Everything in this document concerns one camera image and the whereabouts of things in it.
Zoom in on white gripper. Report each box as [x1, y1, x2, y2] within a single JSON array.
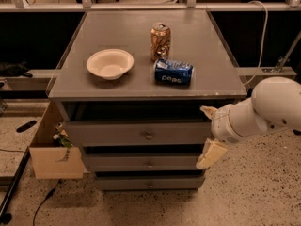
[[196, 103, 251, 170]]

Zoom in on grey top drawer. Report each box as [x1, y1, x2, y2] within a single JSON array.
[[64, 121, 212, 147]]

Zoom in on grey drawer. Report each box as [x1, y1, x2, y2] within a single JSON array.
[[82, 153, 198, 172], [95, 176, 204, 191], [64, 121, 212, 147]]

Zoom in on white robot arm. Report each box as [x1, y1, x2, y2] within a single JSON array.
[[196, 77, 301, 170]]

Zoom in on grey bottom drawer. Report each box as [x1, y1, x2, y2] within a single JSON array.
[[95, 176, 204, 191]]

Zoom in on grey drawer cabinet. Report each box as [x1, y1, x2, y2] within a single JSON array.
[[49, 9, 246, 180]]

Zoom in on grey middle drawer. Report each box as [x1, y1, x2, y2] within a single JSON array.
[[82, 153, 198, 172]]

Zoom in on blue Pepsi can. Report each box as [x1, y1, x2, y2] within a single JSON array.
[[154, 58, 194, 85]]

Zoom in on gold crushed soda can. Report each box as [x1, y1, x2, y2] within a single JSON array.
[[150, 23, 171, 61]]

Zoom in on white paper bowl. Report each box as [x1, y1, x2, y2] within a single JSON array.
[[87, 49, 135, 80]]

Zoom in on trash items in box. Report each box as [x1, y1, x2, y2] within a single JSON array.
[[53, 122, 72, 148]]

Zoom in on cardboard box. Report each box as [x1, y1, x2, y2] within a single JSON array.
[[29, 103, 85, 179]]

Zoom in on black marker on floor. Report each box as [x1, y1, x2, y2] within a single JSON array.
[[16, 120, 37, 133]]

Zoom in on black object on ledge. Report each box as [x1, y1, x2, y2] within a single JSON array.
[[0, 61, 32, 77]]

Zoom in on black bar on floor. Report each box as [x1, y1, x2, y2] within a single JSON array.
[[0, 149, 29, 226]]

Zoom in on white cable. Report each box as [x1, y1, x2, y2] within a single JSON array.
[[241, 0, 269, 87]]

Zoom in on black floor cable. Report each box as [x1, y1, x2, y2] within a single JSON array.
[[32, 179, 61, 226]]

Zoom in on metal railing frame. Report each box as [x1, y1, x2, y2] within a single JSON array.
[[0, 0, 301, 12]]

